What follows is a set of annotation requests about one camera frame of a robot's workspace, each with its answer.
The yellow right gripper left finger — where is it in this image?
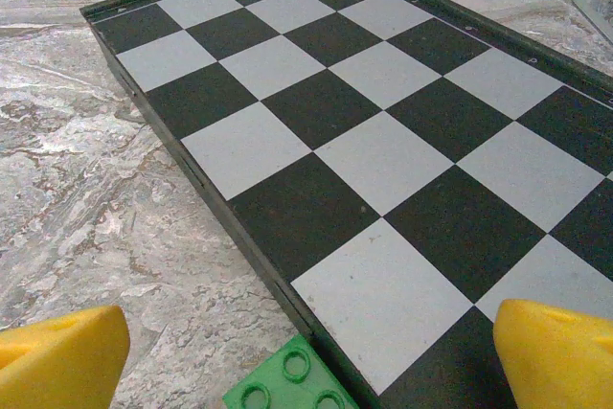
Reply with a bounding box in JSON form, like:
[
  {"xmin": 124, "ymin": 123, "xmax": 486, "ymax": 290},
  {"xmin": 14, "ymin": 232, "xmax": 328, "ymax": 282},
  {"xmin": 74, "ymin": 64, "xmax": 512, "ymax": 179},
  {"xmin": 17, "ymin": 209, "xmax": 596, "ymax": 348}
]
[{"xmin": 0, "ymin": 304, "xmax": 131, "ymax": 409}]

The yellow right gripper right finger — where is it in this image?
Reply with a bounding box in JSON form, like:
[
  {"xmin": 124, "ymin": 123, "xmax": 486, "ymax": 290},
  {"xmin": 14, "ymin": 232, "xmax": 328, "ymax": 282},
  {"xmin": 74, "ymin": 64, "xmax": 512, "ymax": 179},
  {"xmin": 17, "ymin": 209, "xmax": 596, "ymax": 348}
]
[{"xmin": 492, "ymin": 298, "xmax": 613, "ymax": 409}]

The large green toy brick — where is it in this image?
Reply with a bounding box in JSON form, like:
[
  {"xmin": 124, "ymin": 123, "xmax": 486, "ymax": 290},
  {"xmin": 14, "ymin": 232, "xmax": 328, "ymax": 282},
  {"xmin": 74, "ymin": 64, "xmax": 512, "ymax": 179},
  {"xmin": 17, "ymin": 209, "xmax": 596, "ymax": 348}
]
[{"xmin": 222, "ymin": 333, "xmax": 360, "ymax": 409}]

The black white chessboard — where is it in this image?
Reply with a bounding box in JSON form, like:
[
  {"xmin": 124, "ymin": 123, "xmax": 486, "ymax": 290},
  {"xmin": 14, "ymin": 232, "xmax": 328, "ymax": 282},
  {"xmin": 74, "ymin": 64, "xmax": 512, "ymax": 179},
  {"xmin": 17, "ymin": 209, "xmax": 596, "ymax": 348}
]
[{"xmin": 79, "ymin": 0, "xmax": 613, "ymax": 409}]

